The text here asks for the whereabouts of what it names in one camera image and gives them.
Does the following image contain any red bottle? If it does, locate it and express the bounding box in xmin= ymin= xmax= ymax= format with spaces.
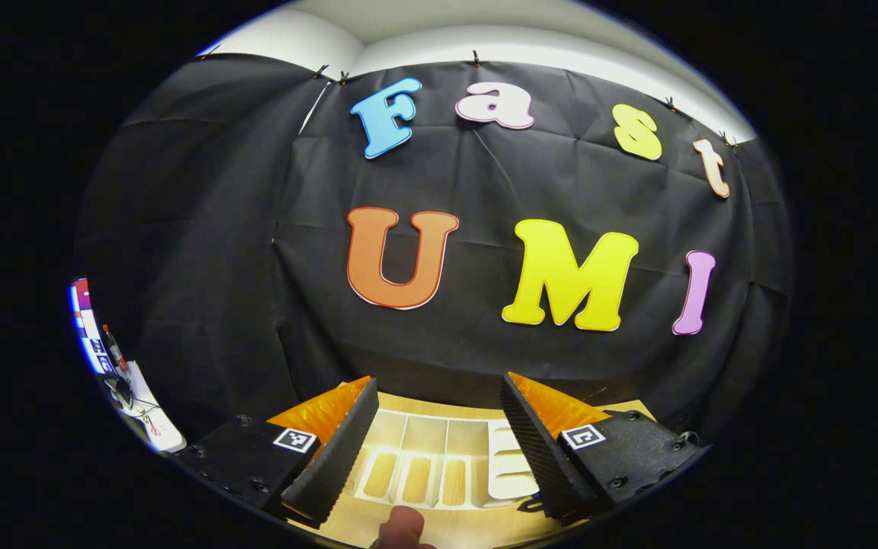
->
xmin=101 ymin=324 xmax=128 ymax=372

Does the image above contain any cream plastic bookshelf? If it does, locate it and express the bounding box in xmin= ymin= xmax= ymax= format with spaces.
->
xmin=344 ymin=408 xmax=543 ymax=510

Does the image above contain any white side table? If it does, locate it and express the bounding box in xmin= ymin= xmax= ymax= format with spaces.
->
xmin=107 ymin=362 xmax=187 ymax=452

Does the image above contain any colourful poster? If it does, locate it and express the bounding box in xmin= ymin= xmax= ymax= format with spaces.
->
xmin=69 ymin=278 xmax=116 ymax=374

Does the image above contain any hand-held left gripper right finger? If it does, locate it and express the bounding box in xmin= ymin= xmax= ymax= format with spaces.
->
xmin=500 ymin=371 xmax=714 ymax=527

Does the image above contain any black backdrop cloth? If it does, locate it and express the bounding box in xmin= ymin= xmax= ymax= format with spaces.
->
xmin=73 ymin=52 xmax=794 ymax=443

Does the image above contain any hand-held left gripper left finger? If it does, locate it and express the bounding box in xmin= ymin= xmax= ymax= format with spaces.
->
xmin=172 ymin=376 xmax=380 ymax=529

